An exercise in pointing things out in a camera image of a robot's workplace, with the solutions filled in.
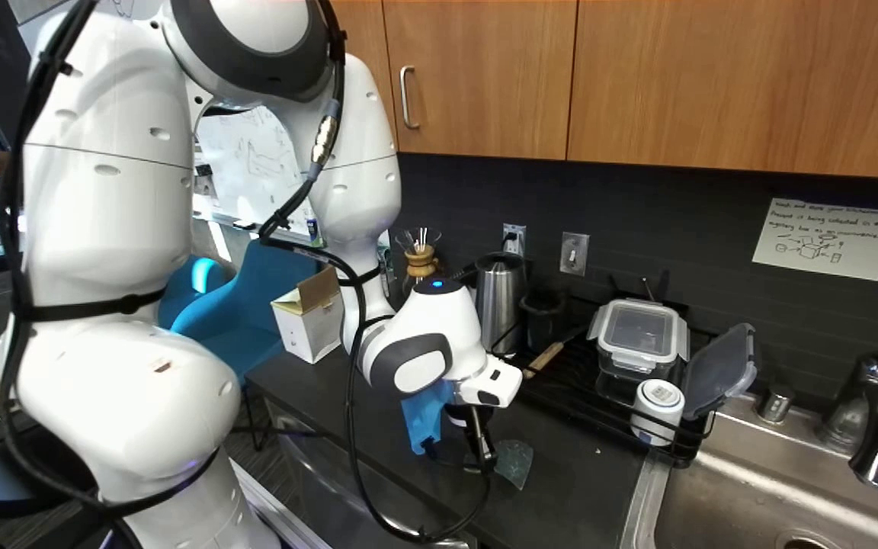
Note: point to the white paper note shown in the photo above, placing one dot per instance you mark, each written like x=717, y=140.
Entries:
x=820, y=239

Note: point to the clear plastic food container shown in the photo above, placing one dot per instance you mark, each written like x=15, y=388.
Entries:
x=639, y=338

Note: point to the wall power outlet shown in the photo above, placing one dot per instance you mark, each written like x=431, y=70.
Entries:
x=512, y=239
x=573, y=253

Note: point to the black wire dish rack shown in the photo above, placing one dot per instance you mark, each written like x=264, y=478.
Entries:
x=573, y=388

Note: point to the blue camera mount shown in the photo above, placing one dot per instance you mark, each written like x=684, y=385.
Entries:
x=422, y=416

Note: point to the glass pour-over coffee maker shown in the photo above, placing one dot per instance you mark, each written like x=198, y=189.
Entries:
x=417, y=253

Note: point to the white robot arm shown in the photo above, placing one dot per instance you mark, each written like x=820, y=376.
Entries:
x=95, y=222

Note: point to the stainless steel kettle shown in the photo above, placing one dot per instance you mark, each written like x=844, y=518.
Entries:
x=497, y=295

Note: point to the white cardboard box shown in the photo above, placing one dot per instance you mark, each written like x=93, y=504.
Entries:
x=310, y=315

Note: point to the green yellow sponge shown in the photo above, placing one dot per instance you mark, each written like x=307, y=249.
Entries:
x=512, y=462

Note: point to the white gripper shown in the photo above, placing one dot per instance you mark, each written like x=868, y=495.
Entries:
x=496, y=385

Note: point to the dark container lid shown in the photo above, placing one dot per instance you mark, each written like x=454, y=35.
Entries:
x=720, y=371

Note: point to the stainless steel sink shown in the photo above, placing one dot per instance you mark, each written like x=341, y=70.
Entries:
x=767, y=486

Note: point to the wooden utensil handle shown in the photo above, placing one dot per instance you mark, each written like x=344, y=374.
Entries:
x=542, y=357

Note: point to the wooden wall cabinets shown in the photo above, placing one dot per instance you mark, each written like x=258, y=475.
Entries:
x=692, y=82

